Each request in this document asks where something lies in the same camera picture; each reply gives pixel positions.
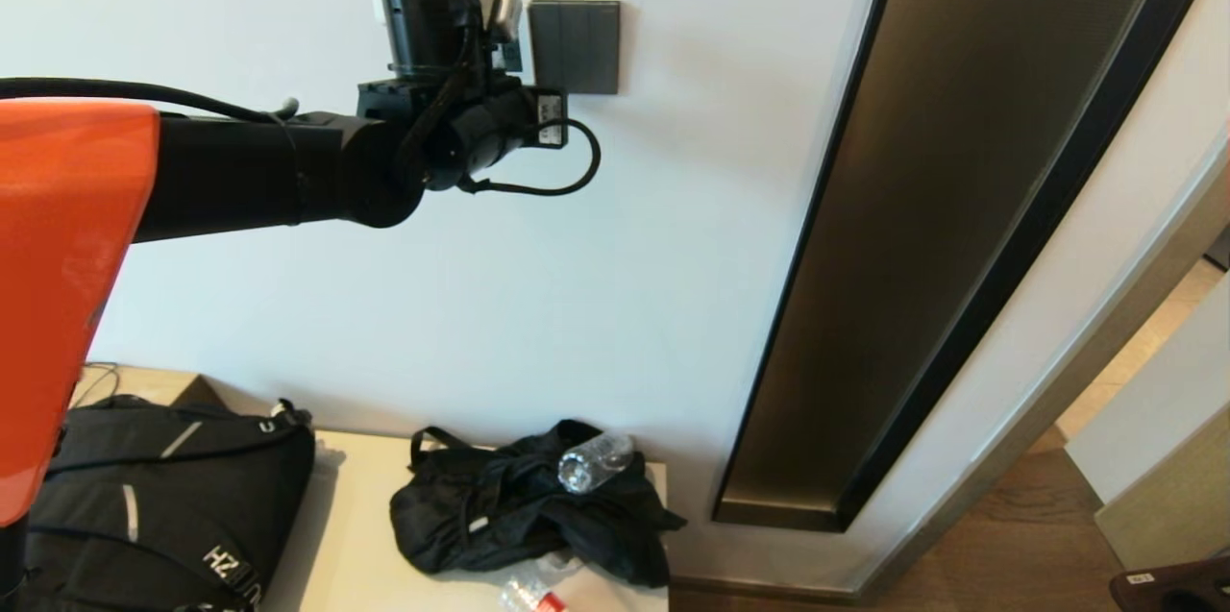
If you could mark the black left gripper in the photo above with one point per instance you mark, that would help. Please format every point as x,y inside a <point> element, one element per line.
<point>485,132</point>

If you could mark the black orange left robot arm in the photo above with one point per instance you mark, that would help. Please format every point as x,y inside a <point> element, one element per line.
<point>231,170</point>

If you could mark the clear plastic water bottle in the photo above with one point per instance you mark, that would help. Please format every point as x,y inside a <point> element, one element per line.
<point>588,466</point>

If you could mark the small crumpled black bag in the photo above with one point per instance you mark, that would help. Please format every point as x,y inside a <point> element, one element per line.
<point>500,516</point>

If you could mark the red label plastic bottle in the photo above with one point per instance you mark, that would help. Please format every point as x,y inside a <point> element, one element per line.
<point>538,600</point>

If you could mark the large black backpack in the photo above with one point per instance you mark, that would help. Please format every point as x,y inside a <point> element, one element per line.
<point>173,497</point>

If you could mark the white door with wooden edge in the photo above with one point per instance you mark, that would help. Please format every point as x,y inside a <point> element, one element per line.
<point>1163,420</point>

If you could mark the dark brown object white label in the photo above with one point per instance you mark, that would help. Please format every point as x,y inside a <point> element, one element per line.
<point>1172,588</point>

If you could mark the grey wall switch panel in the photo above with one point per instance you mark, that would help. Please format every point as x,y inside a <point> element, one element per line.
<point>581,47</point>

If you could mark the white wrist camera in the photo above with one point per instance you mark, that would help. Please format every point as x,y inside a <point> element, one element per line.
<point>504,7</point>

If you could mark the dark bronze recessed wall panel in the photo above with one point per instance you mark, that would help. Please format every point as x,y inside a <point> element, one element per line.
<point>922,208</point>

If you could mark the grey door frame trim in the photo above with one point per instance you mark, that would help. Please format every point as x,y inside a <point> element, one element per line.
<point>1095,343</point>

